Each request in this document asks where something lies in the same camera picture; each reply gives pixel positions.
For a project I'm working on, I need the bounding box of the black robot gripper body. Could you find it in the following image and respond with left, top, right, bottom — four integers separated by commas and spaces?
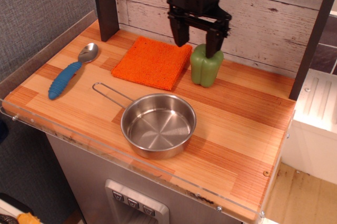
167, 0, 232, 37

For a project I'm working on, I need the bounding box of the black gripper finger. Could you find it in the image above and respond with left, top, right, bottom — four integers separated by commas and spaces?
170, 16, 190, 47
206, 29, 226, 59

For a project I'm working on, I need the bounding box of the green toy bell pepper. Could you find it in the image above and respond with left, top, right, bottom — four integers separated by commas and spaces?
190, 44, 224, 87

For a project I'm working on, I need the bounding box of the orange cloth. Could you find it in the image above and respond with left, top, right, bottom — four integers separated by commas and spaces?
111, 36, 192, 90

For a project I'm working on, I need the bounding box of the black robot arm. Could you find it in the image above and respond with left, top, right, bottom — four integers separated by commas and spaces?
167, 0, 232, 58

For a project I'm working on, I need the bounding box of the small stainless steel pot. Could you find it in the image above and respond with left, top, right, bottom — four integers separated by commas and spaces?
92, 82, 197, 160

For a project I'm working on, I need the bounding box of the white toy sink unit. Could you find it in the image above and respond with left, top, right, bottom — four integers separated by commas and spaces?
281, 70, 336, 183

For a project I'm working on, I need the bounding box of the grey toy fridge cabinet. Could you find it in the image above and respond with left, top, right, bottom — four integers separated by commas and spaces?
47, 135, 239, 223

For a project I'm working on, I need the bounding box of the silver dispenser button panel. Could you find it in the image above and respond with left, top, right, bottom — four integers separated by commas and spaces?
105, 179, 170, 224

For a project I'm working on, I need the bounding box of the clear acrylic edge guard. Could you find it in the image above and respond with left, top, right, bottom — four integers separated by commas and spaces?
3, 94, 295, 223

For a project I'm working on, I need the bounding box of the yellow object bottom left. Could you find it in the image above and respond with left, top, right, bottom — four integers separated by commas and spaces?
17, 212, 41, 224

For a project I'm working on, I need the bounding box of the dark left vertical post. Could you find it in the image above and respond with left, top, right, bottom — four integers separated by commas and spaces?
95, 0, 120, 42

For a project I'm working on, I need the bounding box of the dark vertical post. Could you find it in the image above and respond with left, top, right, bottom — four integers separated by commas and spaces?
95, 0, 120, 42
289, 0, 335, 101

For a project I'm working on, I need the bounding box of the dark right vertical post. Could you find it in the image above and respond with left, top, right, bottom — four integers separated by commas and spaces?
289, 0, 335, 101

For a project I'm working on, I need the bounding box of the blue handled metal spoon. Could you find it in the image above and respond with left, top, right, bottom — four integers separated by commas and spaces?
48, 43, 98, 100

